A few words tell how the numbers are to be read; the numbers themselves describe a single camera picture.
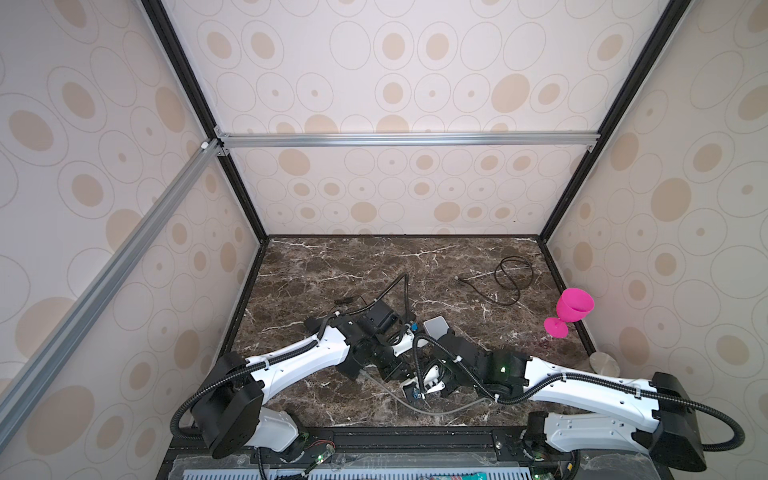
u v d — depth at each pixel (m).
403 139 0.88
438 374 0.63
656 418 0.41
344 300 1.01
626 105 0.83
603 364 0.73
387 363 0.67
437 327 0.96
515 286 1.06
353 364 0.69
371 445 0.74
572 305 0.83
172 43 0.71
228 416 0.41
